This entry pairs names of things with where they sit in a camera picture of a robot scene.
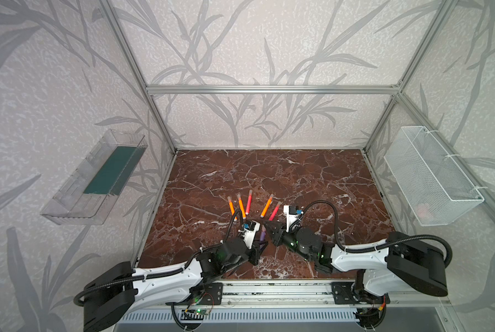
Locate purple highlighter pen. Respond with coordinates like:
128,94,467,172
259,225,266,242

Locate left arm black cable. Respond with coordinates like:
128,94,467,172
72,209,245,307

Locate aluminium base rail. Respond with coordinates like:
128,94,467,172
101,279,452,310

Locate white wire mesh basket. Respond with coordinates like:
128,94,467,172
384,126,485,227

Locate orange highlighter pair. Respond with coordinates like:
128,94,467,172
236,193,246,219

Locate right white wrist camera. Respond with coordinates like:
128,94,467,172
283,205,304,233

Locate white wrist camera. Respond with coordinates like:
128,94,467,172
239,221,260,249
283,205,304,233

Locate small green circuit board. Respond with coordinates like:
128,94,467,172
183,308,212,321

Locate pink highlighter pair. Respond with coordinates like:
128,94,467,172
245,190,253,216

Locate clear plastic wall tray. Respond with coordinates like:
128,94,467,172
41,129,148,225

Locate aluminium frame crossbar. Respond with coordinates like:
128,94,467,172
146,84,398,95

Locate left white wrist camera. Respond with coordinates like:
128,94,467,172
239,221,260,249

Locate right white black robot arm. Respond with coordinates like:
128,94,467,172
264,221,452,297

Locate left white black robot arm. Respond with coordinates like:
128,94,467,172
73,237,268,331

